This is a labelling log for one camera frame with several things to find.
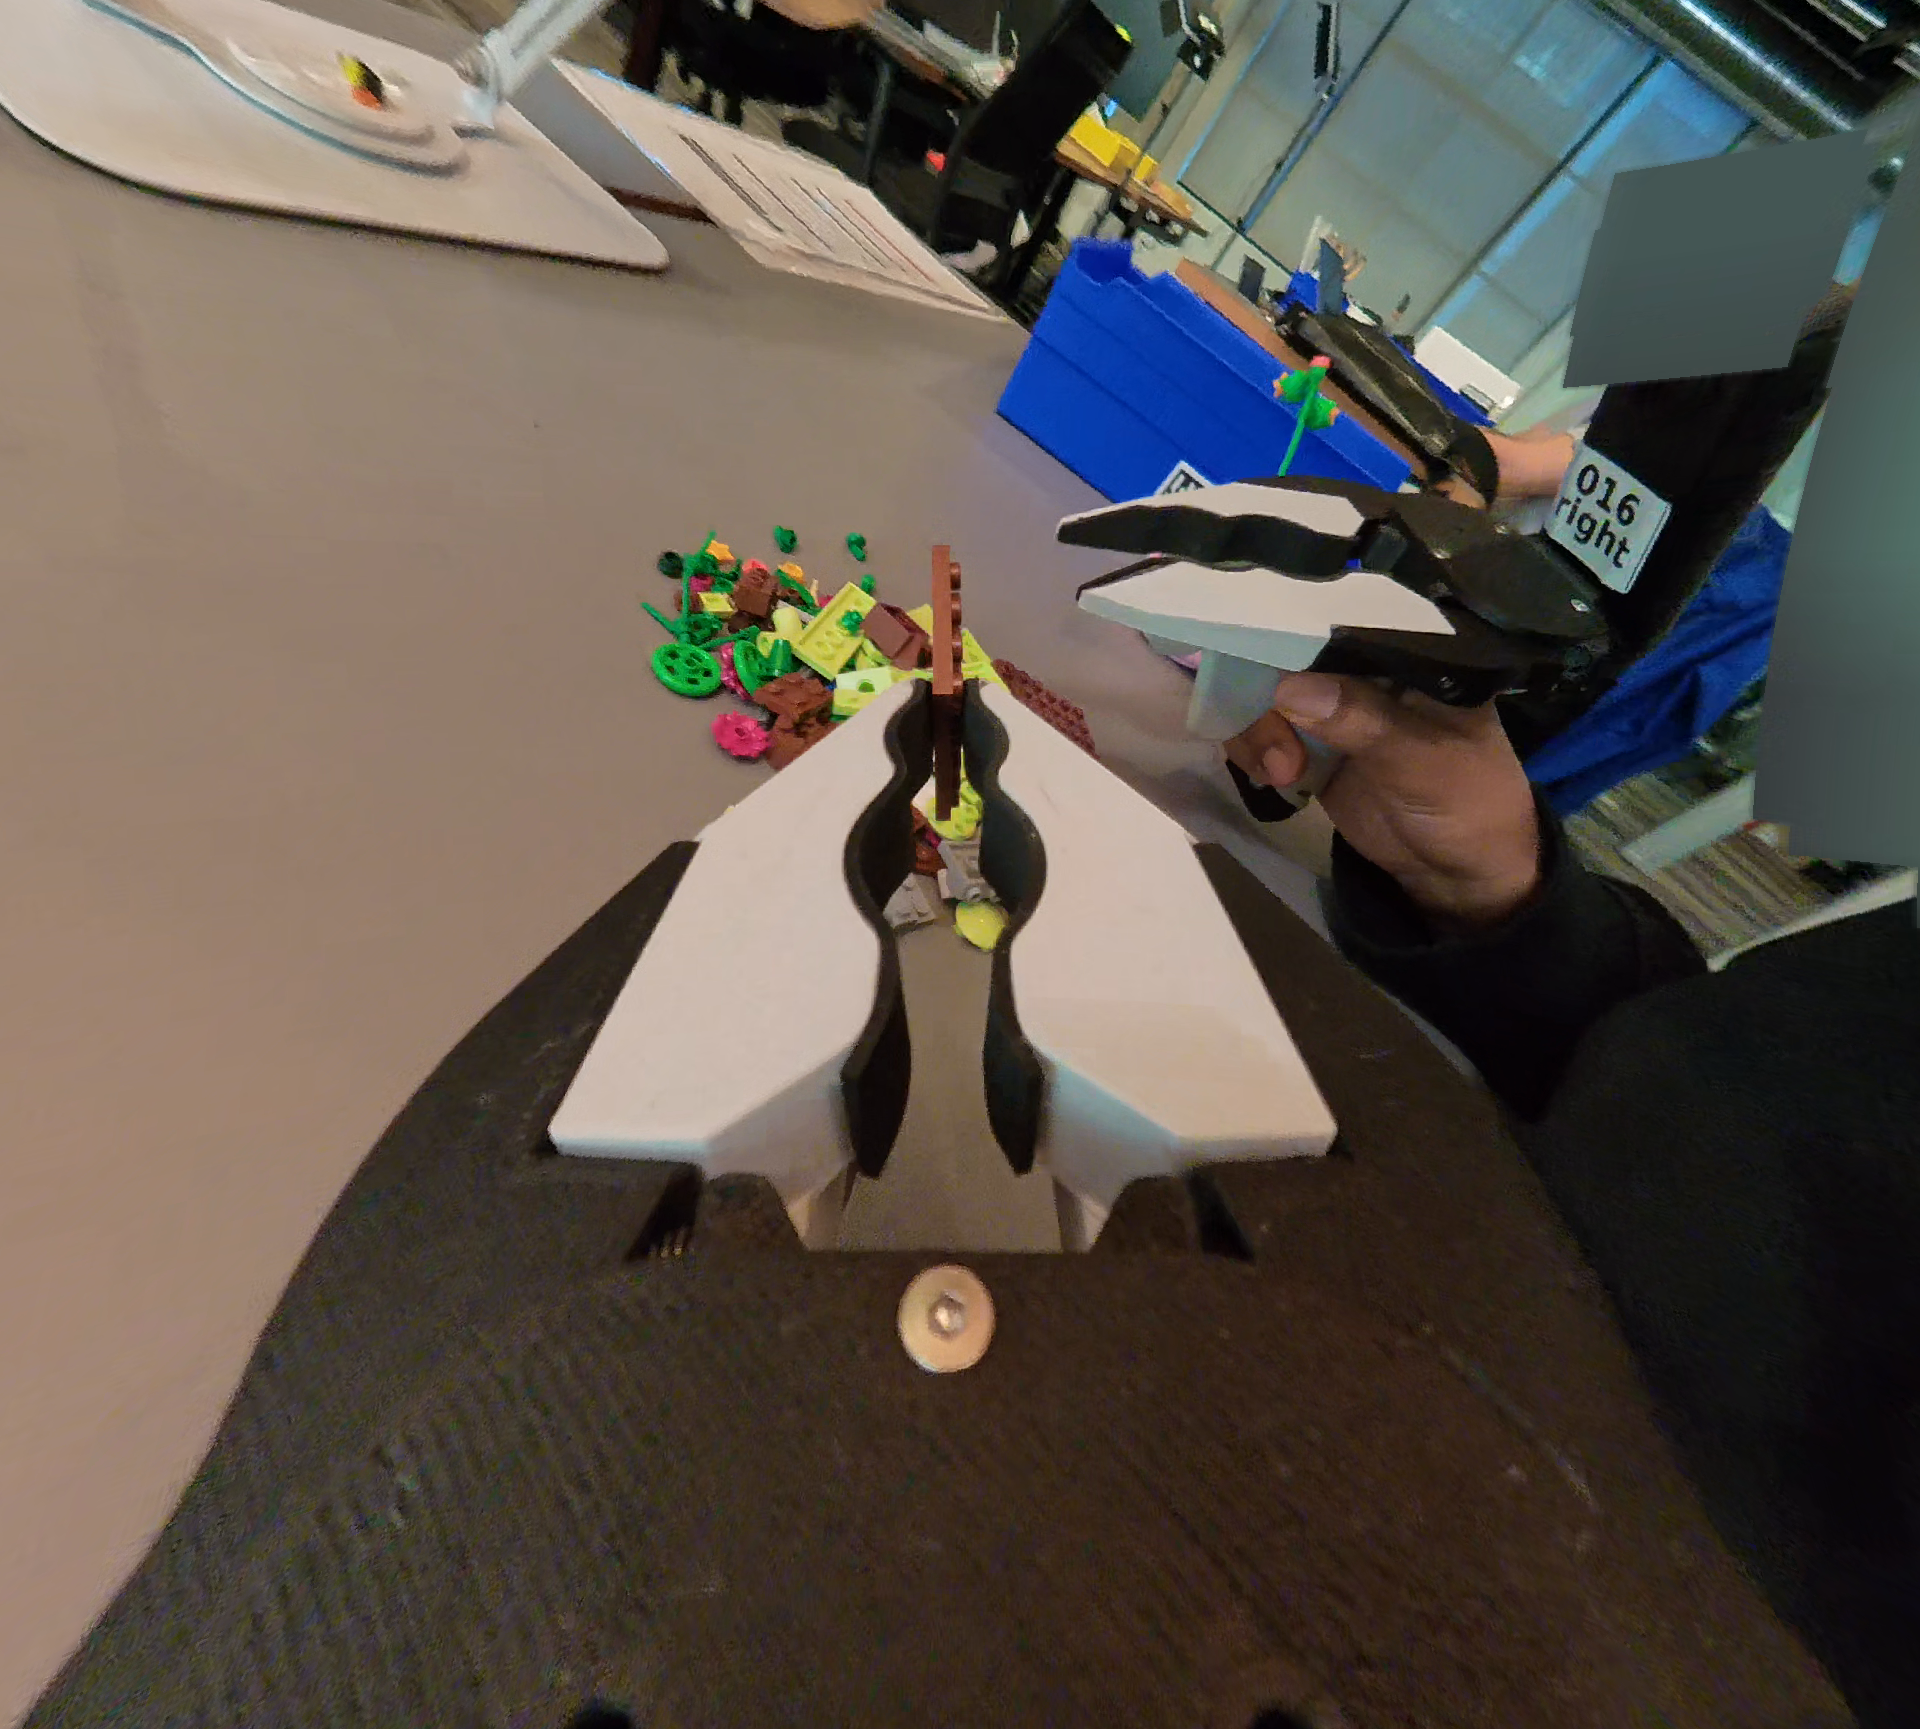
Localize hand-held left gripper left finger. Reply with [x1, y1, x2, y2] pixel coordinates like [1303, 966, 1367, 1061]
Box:
[545, 681, 920, 1253]

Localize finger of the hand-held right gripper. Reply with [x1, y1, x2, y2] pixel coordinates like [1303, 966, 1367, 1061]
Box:
[1054, 476, 1405, 581]
[1071, 559, 1457, 677]

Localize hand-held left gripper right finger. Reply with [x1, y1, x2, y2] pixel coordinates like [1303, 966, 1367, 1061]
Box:
[964, 681, 1339, 1253]

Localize lime and brown brick assembly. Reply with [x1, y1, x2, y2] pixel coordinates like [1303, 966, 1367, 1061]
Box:
[925, 540, 971, 815]

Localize pile of toy bricks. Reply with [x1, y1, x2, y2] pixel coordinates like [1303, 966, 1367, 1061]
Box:
[639, 526, 1102, 953]

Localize person's right forearm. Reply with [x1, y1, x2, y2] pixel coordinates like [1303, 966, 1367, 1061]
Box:
[1330, 829, 1711, 1119]

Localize person's right hand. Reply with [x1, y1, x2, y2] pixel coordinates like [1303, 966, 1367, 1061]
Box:
[1218, 672, 1548, 931]

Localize toy flower in pink pot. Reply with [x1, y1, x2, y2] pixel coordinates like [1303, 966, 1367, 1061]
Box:
[1273, 354, 1339, 480]

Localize blue plastic bin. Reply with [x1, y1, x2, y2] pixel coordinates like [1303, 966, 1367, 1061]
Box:
[999, 242, 1498, 510]

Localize yellow plastic bin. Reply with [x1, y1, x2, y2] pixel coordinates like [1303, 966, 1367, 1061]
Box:
[1054, 115, 1161, 180]

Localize black office chair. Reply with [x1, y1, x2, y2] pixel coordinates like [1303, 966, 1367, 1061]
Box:
[929, 0, 1132, 298]

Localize printed paper sheet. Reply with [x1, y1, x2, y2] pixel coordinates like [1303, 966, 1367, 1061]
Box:
[555, 58, 999, 312]

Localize white lamp base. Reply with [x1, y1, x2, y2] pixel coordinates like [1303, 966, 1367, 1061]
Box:
[0, 0, 669, 270]

